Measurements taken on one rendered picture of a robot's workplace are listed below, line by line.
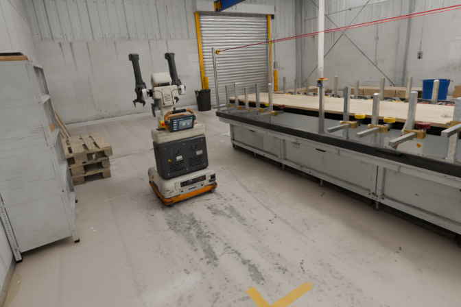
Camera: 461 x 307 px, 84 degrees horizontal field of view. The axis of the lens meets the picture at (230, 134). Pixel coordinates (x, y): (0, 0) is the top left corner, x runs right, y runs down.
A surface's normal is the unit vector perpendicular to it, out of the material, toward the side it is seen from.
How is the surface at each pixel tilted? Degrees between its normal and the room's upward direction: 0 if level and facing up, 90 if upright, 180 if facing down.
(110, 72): 90
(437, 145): 90
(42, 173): 90
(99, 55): 90
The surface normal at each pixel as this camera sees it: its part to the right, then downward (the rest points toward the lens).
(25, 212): 0.52, 0.18
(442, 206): -0.85, 0.19
